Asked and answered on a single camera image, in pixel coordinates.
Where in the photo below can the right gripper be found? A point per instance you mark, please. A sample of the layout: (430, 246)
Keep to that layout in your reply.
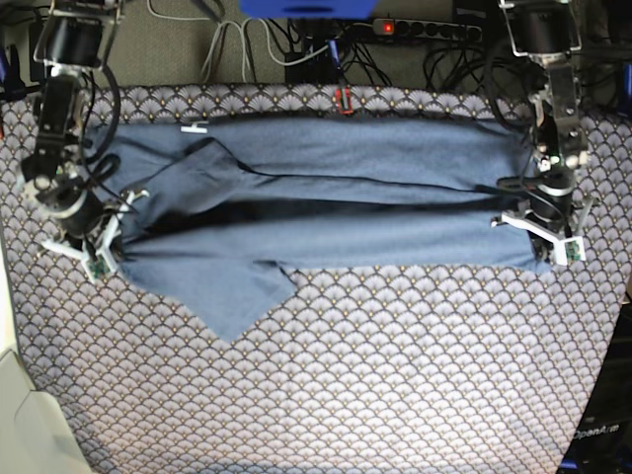
(72, 202)

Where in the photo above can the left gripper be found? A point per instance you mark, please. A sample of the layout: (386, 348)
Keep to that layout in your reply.
(546, 211)

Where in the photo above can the blue T-shirt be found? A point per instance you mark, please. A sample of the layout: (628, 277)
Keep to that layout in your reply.
(225, 215)

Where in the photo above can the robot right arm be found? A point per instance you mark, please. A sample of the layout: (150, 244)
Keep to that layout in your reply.
(64, 170)

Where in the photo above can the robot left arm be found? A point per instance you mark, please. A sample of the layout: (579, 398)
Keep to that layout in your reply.
(546, 34)

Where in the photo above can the black OpenArm box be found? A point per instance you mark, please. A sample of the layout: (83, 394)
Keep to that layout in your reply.
(602, 441)

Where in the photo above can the fan-patterned table cloth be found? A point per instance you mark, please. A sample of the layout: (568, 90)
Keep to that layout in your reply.
(379, 369)

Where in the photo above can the red table clamp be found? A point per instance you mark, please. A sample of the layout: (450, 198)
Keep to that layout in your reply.
(344, 101)

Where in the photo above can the black power strip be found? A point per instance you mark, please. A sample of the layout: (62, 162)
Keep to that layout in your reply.
(425, 30)

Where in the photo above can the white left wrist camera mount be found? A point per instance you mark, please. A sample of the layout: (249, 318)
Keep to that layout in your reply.
(565, 250)

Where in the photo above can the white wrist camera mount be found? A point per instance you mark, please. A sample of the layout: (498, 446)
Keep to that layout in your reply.
(565, 250)
(95, 254)

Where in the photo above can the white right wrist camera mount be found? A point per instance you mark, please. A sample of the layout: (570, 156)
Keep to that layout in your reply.
(95, 254)

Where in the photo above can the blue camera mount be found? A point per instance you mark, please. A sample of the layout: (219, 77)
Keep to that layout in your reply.
(318, 9)

